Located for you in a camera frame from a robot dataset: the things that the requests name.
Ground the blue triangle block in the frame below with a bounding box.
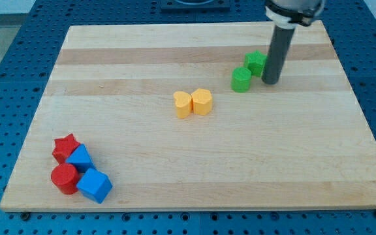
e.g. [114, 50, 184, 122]
[66, 144, 96, 173]

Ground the red star block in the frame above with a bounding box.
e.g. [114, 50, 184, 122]
[52, 133, 80, 164]

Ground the green star block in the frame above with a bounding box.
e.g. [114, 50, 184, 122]
[243, 50, 267, 77]

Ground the blue cube block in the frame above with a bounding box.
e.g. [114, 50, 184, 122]
[76, 168, 112, 204]

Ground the green cylinder block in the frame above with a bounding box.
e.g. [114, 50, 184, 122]
[231, 67, 252, 93]

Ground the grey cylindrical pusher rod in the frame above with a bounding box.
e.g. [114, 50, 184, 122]
[262, 25, 295, 85]

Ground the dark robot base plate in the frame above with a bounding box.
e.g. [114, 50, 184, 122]
[160, 0, 230, 12]

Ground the wooden board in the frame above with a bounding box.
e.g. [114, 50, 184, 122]
[0, 21, 376, 212]

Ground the red cylinder block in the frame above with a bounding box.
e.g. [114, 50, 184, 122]
[50, 163, 79, 195]

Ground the yellow heart block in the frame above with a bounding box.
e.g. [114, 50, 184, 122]
[173, 91, 192, 119]

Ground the yellow hexagon block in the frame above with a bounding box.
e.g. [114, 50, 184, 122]
[191, 88, 213, 116]

